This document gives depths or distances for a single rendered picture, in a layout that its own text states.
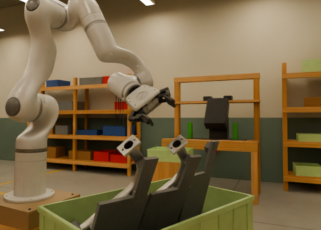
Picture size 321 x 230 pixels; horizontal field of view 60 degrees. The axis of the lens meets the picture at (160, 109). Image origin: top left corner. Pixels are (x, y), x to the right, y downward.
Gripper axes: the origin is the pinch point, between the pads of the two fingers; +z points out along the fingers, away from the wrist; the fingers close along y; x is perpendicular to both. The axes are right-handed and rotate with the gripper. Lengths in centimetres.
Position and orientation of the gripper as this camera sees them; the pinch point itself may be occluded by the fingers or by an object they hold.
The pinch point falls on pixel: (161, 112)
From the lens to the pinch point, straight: 84.9
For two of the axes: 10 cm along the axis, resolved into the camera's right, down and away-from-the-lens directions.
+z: 5.5, 3.6, -7.5
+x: 3.6, 7.1, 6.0
